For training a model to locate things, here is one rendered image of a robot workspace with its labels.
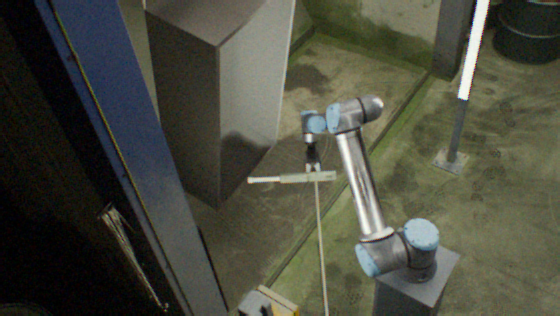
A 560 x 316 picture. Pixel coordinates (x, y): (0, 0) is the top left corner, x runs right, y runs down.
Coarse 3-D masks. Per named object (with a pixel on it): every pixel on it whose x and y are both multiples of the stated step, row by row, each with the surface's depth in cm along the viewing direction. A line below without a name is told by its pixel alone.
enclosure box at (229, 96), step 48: (192, 0) 207; (240, 0) 210; (288, 0) 238; (192, 48) 200; (240, 48) 279; (288, 48) 259; (192, 96) 223; (240, 96) 308; (192, 144) 252; (240, 144) 317; (192, 192) 289
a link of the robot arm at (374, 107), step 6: (360, 96) 217; (366, 96) 215; (372, 96) 217; (366, 102) 212; (372, 102) 214; (378, 102) 216; (366, 108) 212; (372, 108) 213; (378, 108) 215; (372, 114) 213; (378, 114) 217; (372, 120) 217
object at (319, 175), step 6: (312, 168) 298; (282, 174) 286; (288, 174) 285; (294, 174) 285; (300, 174) 284; (306, 174) 284; (312, 174) 284; (318, 174) 283; (324, 174) 283; (330, 174) 283; (252, 180) 287; (258, 180) 287; (264, 180) 287; (270, 180) 287; (276, 180) 287; (282, 180) 285; (288, 180) 285; (294, 180) 285; (300, 180) 285; (306, 180) 285; (312, 180) 284; (318, 180) 284; (324, 180) 284
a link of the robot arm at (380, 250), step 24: (336, 120) 210; (360, 120) 213; (360, 144) 212; (360, 168) 212; (360, 192) 212; (360, 216) 215; (384, 216) 215; (360, 240) 216; (384, 240) 211; (384, 264) 211
